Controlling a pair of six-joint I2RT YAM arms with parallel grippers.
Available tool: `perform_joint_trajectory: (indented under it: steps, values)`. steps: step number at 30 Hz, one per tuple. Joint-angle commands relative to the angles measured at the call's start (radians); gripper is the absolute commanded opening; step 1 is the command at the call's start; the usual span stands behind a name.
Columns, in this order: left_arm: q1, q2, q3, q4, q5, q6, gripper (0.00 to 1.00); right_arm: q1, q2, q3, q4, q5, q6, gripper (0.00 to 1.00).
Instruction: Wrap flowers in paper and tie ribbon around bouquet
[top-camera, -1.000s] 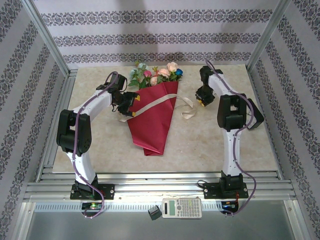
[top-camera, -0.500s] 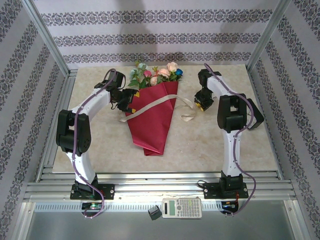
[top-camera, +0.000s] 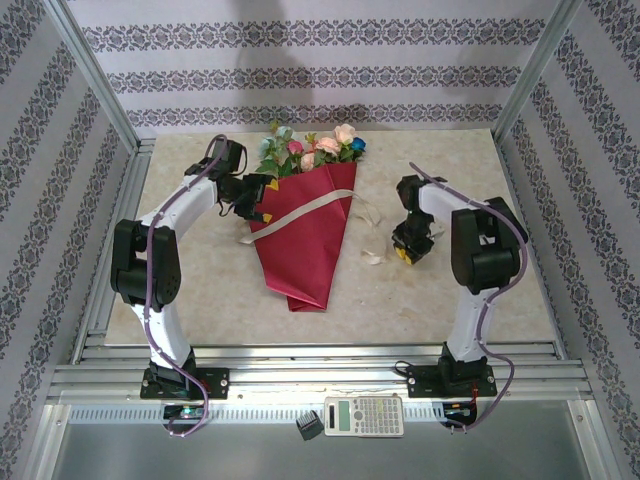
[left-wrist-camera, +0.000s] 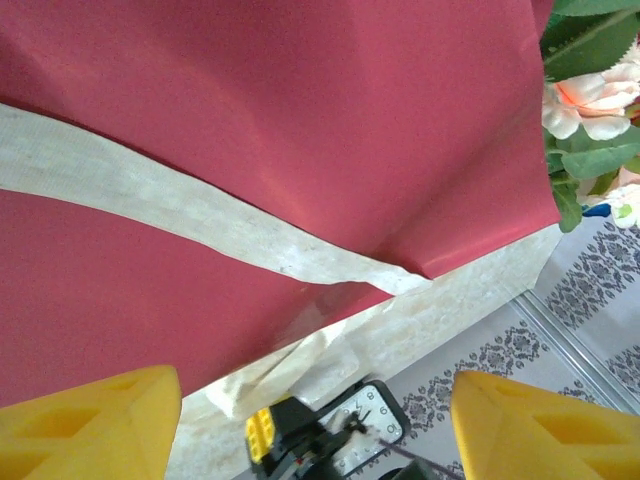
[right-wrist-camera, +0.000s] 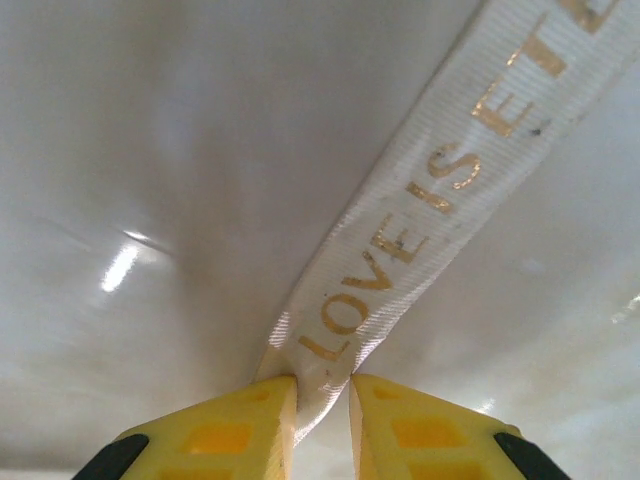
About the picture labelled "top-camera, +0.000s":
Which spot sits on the aluminium side rail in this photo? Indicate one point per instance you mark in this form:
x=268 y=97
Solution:
x=129 y=200
x=510 y=165

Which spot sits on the aluminium frame post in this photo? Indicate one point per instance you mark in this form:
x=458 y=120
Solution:
x=95 y=75
x=532 y=75

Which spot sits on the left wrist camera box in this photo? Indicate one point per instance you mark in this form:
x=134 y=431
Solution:
x=234 y=156

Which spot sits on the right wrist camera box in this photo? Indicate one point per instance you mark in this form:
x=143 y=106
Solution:
x=407 y=192

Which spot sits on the light teal fake flower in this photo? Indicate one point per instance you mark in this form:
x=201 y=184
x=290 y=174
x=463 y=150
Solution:
x=282 y=132

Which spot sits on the small salmon fake rose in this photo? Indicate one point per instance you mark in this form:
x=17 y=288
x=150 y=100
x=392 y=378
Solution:
x=307 y=160

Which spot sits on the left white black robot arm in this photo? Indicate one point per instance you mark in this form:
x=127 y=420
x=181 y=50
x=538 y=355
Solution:
x=150 y=260

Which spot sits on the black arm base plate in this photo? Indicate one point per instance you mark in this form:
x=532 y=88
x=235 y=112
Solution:
x=425 y=382
x=217 y=382

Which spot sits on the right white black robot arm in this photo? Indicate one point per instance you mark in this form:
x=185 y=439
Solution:
x=480 y=260

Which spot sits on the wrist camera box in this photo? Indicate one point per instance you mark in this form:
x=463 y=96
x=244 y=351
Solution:
x=234 y=156
x=407 y=192

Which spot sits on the small controller circuit board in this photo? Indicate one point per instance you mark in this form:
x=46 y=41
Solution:
x=457 y=410
x=185 y=412

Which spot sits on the aluminium front rail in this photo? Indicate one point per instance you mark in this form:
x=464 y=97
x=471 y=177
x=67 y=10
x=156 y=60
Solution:
x=310 y=372

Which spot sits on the peach pink fake rose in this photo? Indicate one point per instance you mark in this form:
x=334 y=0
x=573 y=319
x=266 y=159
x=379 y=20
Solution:
x=327 y=145

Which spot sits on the grey scientific calculator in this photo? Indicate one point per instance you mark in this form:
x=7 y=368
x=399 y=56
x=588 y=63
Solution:
x=365 y=416

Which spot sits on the steel sheet panel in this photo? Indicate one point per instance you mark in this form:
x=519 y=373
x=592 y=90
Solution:
x=250 y=455

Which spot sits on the beige ribbon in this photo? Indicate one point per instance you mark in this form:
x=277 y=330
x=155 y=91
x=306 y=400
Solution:
x=310 y=207

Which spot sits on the red maroon wrapping paper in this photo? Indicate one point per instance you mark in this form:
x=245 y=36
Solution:
x=300 y=240

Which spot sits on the blue fake rose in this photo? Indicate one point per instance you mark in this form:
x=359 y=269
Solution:
x=359 y=145

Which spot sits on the small black ribbed block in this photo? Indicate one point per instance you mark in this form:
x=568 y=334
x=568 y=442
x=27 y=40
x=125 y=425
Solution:
x=308 y=426

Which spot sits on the pale peach fake rose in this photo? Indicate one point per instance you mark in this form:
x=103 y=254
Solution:
x=345 y=132

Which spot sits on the hot pink fake rose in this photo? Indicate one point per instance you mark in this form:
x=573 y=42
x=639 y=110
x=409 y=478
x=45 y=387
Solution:
x=295 y=147

